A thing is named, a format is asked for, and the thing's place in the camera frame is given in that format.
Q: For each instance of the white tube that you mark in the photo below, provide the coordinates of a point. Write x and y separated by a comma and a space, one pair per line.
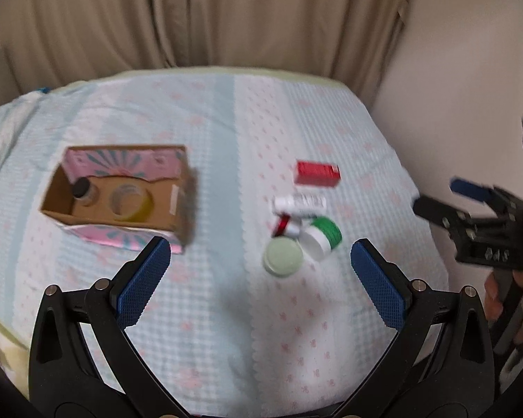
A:
300, 203

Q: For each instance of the pink patterned cardboard box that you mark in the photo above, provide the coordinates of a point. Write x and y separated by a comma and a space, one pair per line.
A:
157, 222

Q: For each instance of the small red and white bottle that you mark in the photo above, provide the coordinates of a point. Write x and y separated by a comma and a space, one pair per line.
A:
286, 225

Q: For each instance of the clear jar with yellow contents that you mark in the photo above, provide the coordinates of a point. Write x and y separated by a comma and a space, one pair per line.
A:
133, 204

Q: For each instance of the person's right hand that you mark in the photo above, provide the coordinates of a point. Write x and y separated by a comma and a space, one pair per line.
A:
492, 298

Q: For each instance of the light blue bow-print blanket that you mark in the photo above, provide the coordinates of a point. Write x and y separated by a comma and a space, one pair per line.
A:
226, 148

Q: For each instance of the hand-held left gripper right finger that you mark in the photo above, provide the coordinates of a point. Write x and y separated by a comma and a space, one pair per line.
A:
378, 288

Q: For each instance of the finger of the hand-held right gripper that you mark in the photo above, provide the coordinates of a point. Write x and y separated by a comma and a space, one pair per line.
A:
473, 188
433, 210

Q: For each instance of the black-capped small bottle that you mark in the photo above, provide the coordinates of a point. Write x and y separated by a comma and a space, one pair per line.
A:
83, 189

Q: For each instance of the beige curtain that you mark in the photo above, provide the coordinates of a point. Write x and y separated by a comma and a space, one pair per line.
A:
200, 13

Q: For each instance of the white jar with green lid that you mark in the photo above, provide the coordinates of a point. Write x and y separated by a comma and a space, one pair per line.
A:
320, 237

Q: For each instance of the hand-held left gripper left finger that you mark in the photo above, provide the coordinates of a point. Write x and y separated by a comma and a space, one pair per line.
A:
143, 284

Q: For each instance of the small red carton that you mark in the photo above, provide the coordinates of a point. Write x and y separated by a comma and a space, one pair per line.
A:
316, 174

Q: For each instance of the pale yellow-green mattress sheet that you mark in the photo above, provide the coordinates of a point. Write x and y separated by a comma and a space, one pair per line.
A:
2, 335

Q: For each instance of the pale green round jar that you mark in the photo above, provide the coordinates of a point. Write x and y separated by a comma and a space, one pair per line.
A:
282, 257

